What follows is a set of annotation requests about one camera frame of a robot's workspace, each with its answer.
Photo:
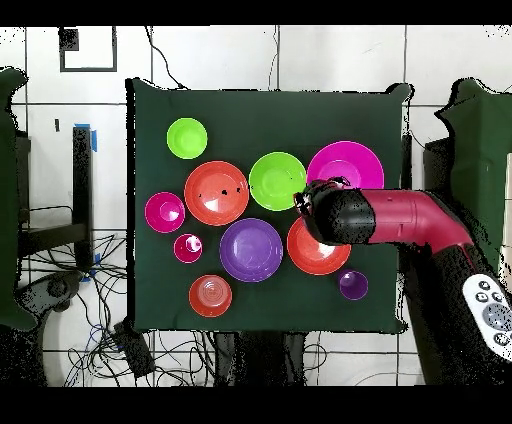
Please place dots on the black tape square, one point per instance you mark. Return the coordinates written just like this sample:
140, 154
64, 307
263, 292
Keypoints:
88, 69

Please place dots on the black metal stand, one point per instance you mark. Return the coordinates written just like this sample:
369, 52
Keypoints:
406, 160
82, 180

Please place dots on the black power box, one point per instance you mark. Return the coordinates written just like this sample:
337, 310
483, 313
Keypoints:
134, 352

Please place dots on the purple bowl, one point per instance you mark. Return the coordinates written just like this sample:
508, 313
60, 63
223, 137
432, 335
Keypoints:
250, 250

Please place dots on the green cloth covered table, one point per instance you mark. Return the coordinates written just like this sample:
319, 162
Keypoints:
10, 200
480, 160

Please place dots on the gray pedestal leg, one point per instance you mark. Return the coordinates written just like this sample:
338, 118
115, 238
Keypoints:
52, 288

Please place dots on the red cup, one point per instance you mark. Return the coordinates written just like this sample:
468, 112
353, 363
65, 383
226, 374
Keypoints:
184, 252

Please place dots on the blue tape strip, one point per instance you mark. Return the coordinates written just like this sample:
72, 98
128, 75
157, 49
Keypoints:
94, 140
97, 258

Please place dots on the small red bowl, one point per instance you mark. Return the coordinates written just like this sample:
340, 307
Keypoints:
160, 214

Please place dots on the purple cup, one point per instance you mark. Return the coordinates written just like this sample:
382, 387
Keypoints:
354, 287

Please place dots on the large pink bowl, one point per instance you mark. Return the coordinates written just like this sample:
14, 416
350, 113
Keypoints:
348, 160

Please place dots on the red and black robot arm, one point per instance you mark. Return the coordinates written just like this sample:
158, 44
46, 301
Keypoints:
400, 216

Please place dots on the small green bowl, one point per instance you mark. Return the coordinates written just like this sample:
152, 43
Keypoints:
186, 138

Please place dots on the dark green tablecloth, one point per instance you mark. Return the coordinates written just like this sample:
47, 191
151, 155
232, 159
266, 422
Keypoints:
260, 120

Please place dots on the large orange bowl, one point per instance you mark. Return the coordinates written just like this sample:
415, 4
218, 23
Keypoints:
312, 258
216, 182

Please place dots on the small orange bowl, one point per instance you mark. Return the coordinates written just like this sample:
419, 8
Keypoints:
210, 296

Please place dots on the large green bowl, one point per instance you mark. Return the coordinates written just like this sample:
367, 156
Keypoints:
278, 181

